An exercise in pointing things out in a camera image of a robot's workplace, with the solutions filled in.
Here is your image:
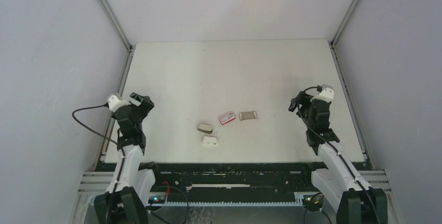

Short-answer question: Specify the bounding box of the beige mini stapler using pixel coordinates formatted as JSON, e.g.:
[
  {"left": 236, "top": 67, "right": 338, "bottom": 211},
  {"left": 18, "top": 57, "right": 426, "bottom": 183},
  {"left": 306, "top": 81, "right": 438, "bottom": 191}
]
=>
[
  {"left": 202, "top": 136, "right": 217, "bottom": 147},
  {"left": 197, "top": 123, "right": 213, "bottom": 134}
]

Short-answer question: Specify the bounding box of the red white staple box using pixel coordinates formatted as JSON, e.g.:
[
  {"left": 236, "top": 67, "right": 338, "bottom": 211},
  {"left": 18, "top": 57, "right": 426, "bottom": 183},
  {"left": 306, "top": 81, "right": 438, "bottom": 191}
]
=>
[{"left": 218, "top": 111, "right": 236, "bottom": 126}]

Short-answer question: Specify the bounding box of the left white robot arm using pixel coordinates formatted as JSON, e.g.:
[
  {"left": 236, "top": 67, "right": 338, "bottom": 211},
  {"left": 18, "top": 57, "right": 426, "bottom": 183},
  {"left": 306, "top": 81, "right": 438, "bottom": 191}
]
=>
[{"left": 94, "top": 92, "right": 163, "bottom": 223}]

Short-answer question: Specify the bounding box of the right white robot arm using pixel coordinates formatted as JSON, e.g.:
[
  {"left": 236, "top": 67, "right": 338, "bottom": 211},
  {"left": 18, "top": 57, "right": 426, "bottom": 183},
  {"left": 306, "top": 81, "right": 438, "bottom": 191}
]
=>
[{"left": 288, "top": 85, "right": 388, "bottom": 223}]

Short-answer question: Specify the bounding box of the left green circuit board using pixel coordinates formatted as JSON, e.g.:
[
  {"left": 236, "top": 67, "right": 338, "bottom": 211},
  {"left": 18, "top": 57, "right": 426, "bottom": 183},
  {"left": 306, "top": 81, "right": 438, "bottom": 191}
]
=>
[{"left": 148, "top": 195, "right": 166, "bottom": 205}]

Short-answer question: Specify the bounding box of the green circuit board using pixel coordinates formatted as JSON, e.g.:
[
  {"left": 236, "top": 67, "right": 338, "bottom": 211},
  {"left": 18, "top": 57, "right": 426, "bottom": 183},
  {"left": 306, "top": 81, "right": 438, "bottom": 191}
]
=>
[
  {"left": 303, "top": 195, "right": 324, "bottom": 206},
  {"left": 148, "top": 195, "right": 166, "bottom": 205}
]

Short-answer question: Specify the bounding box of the right green circuit board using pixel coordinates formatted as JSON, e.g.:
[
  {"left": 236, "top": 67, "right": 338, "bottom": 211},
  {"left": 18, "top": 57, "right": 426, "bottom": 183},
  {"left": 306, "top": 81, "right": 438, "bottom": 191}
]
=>
[{"left": 303, "top": 195, "right": 324, "bottom": 206}]

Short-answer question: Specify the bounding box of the left black cable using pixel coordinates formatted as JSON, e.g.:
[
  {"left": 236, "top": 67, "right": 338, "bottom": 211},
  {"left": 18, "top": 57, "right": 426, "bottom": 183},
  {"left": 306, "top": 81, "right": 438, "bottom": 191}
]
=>
[{"left": 71, "top": 103, "right": 125, "bottom": 224}]

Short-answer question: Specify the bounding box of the black cable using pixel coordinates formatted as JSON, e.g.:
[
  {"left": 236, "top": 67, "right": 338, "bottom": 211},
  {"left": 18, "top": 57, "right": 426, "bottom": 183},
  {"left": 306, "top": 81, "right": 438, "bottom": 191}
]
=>
[
  {"left": 71, "top": 103, "right": 125, "bottom": 224},
  {"left": 296, "top": 86, "right": 382, "bottom": 224}
]

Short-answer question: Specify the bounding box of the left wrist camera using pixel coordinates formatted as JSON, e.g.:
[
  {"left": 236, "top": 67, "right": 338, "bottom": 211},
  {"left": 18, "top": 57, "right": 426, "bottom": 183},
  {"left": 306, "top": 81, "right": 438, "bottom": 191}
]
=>
[{"left": 107, "top": 93, "right": 130, "bottom": 113}]

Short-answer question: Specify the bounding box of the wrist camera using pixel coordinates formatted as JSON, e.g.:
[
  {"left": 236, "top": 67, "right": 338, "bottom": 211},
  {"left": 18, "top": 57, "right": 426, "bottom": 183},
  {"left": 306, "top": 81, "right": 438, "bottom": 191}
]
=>
[
  {"left": 107, "top": 93, "right": 130, "bottom": 113},
  {"left": 310, "top": 84, "right": 335, "bottom": 103}
]

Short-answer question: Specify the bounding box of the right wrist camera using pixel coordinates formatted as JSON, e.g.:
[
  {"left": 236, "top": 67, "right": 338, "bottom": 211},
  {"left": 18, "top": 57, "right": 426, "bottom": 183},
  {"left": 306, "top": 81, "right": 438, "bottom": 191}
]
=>
[{"left": 310, "top": 84, "right": 335, "bottom": 103}]

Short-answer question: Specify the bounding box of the left aluminium frame post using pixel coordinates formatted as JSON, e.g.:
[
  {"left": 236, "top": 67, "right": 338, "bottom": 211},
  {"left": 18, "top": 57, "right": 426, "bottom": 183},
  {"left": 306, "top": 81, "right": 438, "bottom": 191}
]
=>
[{"left": 82, "top": 0, "right": 134, "bottom": 161}]

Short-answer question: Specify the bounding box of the aluminium frame post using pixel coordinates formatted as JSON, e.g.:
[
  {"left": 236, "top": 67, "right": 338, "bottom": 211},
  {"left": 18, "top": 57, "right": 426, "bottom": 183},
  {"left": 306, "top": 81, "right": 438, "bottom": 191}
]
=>
[
  {"left": 82, "top": 0, "right": 134, "bottom": 161},
  {"left": 329, "top": 0, "right": 370, "bottom": 160}
]

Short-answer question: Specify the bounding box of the right aluminium frame post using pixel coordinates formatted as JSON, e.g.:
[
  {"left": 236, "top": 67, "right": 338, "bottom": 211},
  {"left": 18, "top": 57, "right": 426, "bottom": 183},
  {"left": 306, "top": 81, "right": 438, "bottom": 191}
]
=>
[{"left": 329, "top": 0, "right": 370, "bottom": 160}]

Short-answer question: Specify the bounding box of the right black cable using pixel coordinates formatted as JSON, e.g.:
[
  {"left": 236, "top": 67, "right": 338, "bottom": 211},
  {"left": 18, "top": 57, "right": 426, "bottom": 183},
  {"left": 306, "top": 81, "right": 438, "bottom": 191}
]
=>
[{"left": 296, "top": 86, "right": 382, "bottom": 224}]

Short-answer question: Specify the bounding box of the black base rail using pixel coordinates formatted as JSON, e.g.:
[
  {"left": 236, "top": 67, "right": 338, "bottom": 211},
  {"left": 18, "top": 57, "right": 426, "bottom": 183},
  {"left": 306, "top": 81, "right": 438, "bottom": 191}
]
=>
[{"left": 141, "top": 162, "right": 325, "bottom": 203}]

